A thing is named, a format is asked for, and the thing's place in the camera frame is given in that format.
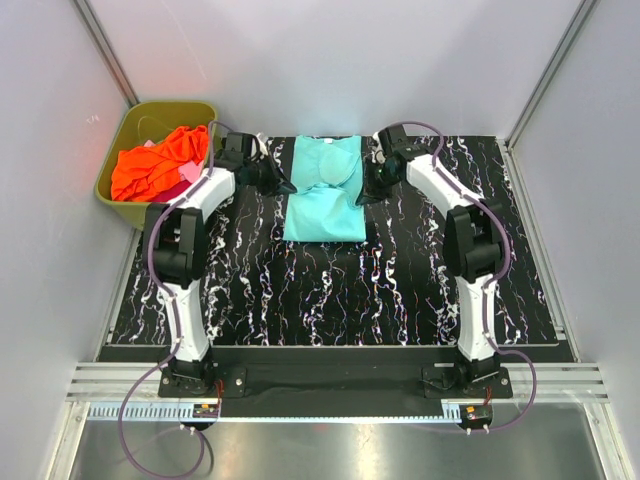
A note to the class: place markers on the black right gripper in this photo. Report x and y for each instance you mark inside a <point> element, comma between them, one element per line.
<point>370,193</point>

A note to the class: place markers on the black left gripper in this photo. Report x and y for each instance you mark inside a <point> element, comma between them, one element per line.
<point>277,183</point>

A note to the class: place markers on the turquoise t-shirt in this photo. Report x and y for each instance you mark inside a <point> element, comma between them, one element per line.
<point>328,176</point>

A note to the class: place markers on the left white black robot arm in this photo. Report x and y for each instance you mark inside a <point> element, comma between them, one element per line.
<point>176,241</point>

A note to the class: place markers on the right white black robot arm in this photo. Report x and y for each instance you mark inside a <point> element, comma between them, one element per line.
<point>476,249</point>

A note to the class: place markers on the light pink t-shirt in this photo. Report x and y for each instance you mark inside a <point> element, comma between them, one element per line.
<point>175,161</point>

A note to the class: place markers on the magenta t-shirt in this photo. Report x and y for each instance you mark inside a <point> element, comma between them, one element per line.
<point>171,193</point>

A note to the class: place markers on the olive green plastic bin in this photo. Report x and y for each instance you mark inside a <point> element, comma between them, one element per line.
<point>155,141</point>

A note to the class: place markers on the orange t-shirt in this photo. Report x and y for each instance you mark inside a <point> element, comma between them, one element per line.
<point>145,172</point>

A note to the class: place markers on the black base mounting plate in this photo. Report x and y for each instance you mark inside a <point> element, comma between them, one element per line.
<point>390,377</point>

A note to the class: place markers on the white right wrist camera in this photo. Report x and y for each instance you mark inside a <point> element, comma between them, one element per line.
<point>378,155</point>

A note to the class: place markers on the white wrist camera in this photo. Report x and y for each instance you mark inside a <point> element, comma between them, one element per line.
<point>378,155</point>
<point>260,145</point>

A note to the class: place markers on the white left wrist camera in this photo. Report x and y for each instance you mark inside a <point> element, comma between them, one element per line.
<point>260,145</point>

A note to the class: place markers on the slotted aluminium rail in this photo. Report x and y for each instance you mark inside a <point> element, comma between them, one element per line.
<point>231,411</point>

